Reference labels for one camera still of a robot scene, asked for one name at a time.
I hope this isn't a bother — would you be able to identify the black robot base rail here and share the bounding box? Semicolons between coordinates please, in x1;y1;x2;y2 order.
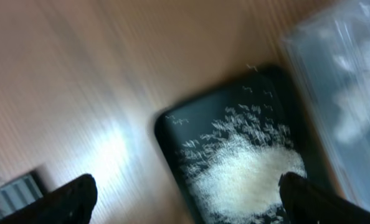
0;170;47;220

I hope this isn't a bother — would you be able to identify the white rice pile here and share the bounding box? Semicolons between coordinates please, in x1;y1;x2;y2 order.
190;109;306;223

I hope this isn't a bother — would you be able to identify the clear plastic bin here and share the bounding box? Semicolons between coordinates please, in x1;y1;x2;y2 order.
283;0;370;212

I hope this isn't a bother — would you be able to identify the black plastic tray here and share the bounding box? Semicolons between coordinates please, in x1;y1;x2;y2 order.
154;64;334;223

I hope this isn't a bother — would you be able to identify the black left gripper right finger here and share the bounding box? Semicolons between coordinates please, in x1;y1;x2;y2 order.
278;172;370;224

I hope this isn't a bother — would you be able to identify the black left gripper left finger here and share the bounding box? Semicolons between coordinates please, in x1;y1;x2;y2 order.
0;174;98;224

